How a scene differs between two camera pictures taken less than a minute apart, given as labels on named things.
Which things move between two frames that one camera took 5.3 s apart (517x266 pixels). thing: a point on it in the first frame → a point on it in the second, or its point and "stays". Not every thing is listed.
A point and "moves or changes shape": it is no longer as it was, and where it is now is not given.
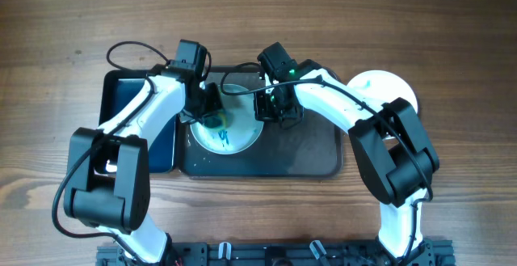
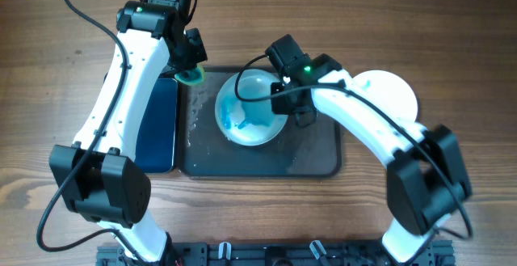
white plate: (384, 86) stays
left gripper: (216, 103) → (198, 54)
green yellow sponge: (217, 120) moves or changes shape
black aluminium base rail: (430, 253) stays
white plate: (233, 128) moves or changes shape
